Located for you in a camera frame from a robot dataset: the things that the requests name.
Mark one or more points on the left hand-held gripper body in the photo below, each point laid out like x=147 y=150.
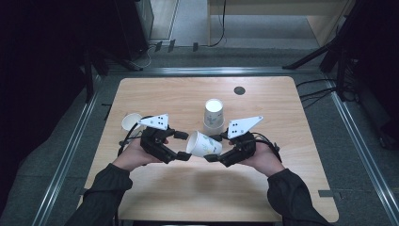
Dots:
x=155 y=144

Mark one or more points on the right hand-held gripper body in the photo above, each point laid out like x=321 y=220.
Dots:
x=238 y=150

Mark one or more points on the white floral paper cup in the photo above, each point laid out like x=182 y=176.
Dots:
x=130 y=121
x=214 y=116
x=202 y=145
x=211 y=130

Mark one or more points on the person's left hand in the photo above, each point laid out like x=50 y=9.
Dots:
x=133 y=155

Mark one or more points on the person's right hand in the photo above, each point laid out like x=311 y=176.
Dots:
x=265 y=160

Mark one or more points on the black round table grommet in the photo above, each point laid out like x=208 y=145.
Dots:
x=239 y=90

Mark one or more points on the black metal stand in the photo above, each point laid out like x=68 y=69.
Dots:
x=89 y=78

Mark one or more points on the black cabinet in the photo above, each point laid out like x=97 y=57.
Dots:
x=133 y=25

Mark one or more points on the black tripod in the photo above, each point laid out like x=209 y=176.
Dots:
x=313 y=55

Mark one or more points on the light wooden shelf unit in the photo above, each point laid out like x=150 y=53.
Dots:
x=276 y=8

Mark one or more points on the dark curtain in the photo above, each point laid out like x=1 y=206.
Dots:
x=37 y=62
x=382 y=47

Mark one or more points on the long metal floor rail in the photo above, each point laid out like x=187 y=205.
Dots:
x=213 y=71
x=67 y=157
x=360 y=138

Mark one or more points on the small black bracket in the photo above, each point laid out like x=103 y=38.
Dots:
x=171 y=45
x=158 y=46
x=195 y=47

